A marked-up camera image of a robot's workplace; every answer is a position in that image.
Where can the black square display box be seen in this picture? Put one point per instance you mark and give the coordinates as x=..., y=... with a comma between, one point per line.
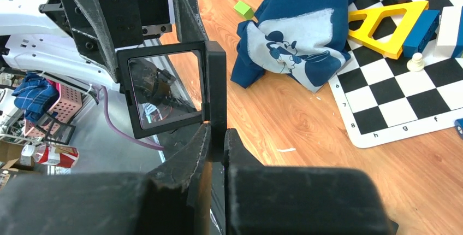
x=176, y=85

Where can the yellow triangle toy block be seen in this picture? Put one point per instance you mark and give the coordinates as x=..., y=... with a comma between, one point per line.
x=385, y=29

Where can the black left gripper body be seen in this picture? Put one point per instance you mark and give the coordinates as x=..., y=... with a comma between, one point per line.
x=129, y=22

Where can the black white chessboard mat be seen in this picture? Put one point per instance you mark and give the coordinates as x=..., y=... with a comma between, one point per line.
x=381, y=101

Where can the red white can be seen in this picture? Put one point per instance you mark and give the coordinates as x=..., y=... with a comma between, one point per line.
x=56, y=155

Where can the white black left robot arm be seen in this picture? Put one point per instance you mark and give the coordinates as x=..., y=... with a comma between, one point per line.
x=31, y=41

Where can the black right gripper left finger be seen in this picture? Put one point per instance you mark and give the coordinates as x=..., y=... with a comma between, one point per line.
x=174, y=198

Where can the green toy block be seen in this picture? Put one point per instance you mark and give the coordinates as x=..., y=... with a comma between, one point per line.
x=244, y=10

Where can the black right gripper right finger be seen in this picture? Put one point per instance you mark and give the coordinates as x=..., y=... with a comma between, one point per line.
x=263, y=199

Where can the white chess pawn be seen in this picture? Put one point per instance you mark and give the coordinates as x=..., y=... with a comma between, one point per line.
x=416, y=63

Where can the stacked coloured toy blocks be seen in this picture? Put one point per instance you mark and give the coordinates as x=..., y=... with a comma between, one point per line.
x=443, y=26

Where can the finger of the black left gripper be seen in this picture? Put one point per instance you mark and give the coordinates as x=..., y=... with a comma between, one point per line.
x=91, y=34
x=189, y=25

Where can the blue plaid cloth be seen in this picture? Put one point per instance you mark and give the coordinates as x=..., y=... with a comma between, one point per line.
x=35, y=96

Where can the blue t-shirt garment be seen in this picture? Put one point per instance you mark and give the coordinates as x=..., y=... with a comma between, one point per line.
x=304, y=39

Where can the pink perforated basket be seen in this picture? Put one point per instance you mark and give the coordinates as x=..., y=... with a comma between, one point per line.
x=67, y=105

